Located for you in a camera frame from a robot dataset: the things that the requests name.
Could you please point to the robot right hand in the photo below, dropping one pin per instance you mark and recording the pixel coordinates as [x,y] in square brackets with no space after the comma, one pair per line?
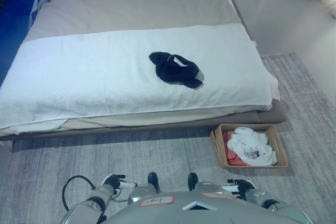
[242,184]

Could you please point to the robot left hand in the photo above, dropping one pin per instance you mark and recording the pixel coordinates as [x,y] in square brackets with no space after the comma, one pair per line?
[115,180]

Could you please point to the black garment with white label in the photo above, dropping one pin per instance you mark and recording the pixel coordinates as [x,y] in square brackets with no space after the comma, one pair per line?
[170,70]

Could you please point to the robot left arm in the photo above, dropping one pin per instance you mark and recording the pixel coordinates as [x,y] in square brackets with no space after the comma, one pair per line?
[86,205]

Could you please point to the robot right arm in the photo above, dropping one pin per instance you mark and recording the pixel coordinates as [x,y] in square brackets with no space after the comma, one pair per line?
[262,197]

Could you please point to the wicker laundry basket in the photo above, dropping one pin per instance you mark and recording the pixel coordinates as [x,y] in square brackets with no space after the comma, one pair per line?
[278,145]

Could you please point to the bed with white blanket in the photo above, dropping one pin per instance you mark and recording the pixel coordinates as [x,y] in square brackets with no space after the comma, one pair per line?
[92,77]

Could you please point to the orange garment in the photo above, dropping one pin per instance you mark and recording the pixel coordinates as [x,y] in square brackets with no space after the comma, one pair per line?
[232,159]

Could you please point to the robot left leg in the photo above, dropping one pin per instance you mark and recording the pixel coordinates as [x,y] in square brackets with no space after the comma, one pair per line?
[147,191]

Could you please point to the robot leg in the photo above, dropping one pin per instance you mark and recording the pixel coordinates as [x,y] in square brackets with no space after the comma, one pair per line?
[207,188]
[147,191]

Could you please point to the robot right leg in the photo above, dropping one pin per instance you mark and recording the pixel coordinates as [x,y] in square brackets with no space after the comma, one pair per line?
[207,188]

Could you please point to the white printed garment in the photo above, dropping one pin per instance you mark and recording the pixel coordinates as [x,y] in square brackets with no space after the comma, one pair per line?
[252,145]

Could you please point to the grey rug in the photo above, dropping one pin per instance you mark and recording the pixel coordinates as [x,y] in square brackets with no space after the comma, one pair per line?
[157,153]

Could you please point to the silver robot torso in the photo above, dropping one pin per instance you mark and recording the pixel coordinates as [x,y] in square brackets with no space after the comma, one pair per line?
[168,213]

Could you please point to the beige duvet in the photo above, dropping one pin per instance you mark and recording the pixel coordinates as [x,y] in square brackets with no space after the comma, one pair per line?
[131,14]

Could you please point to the blue floor mat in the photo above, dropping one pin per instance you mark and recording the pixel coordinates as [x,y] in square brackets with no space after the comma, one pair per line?
[15,24]

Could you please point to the tan bed frame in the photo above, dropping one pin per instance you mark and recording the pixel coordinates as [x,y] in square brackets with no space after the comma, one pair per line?
[273,117]

